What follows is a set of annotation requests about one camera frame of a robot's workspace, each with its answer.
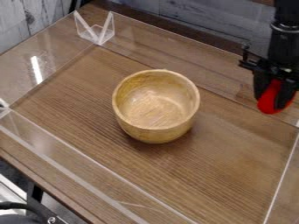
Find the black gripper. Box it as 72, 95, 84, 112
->
239, 43, 299, 109

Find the red plush fruit green leaf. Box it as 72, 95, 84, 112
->
256, 80, 285, 115

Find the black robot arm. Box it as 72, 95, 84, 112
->
239, 0, 299, 115

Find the light wooden bowl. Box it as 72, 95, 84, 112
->
112, 69, 201, 144

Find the clear acrylic tray wall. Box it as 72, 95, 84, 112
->
0, 8, 299, 224

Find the black metal table frame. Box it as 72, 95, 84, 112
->
26, 182, 69, 224

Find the black cable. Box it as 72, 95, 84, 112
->
0, 202, 50, 224

